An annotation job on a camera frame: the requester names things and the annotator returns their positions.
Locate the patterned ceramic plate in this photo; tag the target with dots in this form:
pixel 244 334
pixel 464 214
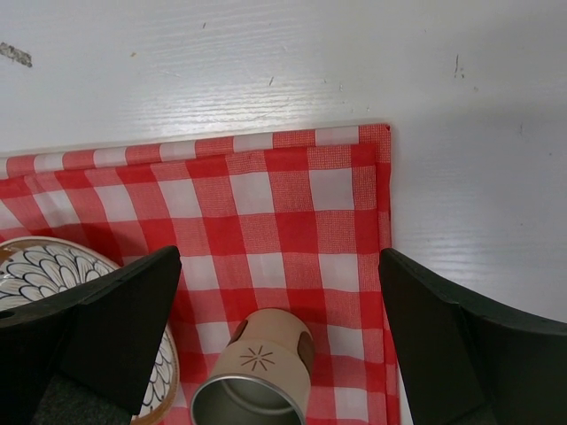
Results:
pixel 34 268

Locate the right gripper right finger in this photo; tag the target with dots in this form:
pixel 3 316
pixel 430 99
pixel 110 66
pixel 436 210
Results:
pixel 468 359

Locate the metal cup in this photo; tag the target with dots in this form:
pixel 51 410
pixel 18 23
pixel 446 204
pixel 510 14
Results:
pixel 263 375

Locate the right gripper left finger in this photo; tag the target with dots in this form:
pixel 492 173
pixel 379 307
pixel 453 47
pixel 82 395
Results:
pixel 85 356

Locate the red checkered cloth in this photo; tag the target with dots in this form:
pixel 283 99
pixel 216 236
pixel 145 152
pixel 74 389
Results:
pixel 291 220

